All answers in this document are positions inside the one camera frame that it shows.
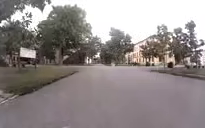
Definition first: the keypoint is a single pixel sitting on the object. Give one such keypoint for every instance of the round dark tree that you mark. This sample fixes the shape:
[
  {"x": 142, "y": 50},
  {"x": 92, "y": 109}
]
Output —
[{"x": 116, "y": 45}]

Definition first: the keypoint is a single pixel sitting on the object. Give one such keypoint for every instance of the pale building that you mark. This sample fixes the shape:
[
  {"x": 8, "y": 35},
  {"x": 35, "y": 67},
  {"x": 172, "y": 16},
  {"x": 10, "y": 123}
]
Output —
[{"x": 200, "y": 58}]

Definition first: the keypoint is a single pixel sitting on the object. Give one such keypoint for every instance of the grey asphalt road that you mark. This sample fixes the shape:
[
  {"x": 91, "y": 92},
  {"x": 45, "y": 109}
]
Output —
[{"x": 116, "y": 100}]

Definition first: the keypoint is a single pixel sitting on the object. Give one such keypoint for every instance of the white sign board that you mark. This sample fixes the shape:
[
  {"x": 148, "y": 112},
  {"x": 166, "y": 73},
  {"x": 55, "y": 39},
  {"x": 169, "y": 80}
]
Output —
[{"x": 27, "y": 53}]

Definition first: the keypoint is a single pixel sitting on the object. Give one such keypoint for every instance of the large broad tree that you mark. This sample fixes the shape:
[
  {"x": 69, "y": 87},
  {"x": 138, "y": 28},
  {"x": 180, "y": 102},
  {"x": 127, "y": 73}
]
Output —
[{"x": 65, "y": 28}]

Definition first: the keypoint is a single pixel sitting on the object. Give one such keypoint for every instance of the tall dark tree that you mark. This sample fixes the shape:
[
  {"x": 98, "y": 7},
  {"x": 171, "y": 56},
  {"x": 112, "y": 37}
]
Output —
[{"x": 5, "y": 33}]

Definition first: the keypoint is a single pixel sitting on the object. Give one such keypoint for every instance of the small dark bush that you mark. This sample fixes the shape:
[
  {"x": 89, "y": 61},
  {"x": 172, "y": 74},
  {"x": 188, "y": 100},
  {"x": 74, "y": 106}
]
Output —
[{"x": 170, "y": 65}]

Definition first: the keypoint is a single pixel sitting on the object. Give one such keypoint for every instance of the yellow long building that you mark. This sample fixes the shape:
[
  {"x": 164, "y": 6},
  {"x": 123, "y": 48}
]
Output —
[{"x": 136, "y": 53}]

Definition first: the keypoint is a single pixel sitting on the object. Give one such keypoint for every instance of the group of slender trees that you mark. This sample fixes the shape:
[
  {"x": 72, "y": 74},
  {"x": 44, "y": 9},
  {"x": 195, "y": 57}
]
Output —
[{"x": 180, "y": 43}]

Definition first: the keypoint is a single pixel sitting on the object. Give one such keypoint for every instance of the grass strip with kerb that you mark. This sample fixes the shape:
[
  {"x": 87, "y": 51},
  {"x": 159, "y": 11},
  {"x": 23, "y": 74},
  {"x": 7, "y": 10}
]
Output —
[{"x": 190, "y": 71}]

